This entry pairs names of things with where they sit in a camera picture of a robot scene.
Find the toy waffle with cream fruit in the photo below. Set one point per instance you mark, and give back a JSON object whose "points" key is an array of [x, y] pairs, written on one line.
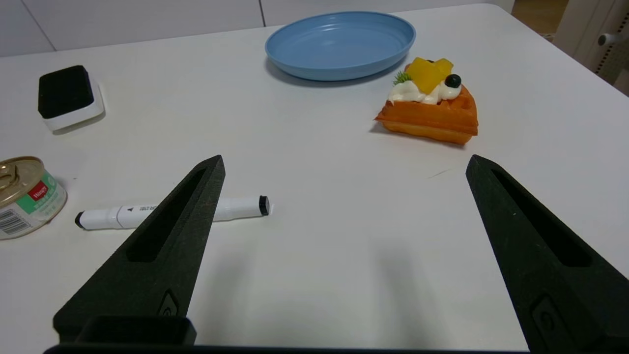
{"points": [[432, 115]]}

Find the white marker pen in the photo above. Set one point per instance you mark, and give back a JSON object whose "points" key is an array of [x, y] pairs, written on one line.
{"points": [[100, 218]]}

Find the tin can with gold lid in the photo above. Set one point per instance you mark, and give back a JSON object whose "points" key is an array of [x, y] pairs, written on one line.
{"points": [[27, 196]]}

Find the white side shelf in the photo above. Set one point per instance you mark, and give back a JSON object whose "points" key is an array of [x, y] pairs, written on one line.
{"points": [[580, 24]]}

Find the blue plate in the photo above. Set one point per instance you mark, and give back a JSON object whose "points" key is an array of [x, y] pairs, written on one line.
{"points": [[339, 46]]}

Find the black and white board eraser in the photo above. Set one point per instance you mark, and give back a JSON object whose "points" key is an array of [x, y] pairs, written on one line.
{"points": [[66, 93]]}

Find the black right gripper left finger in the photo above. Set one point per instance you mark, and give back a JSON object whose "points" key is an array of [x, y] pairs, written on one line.
{"points": [[157, 265]]}

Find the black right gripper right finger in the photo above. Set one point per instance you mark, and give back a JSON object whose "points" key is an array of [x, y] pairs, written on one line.
{"points": [[555, 295]]}

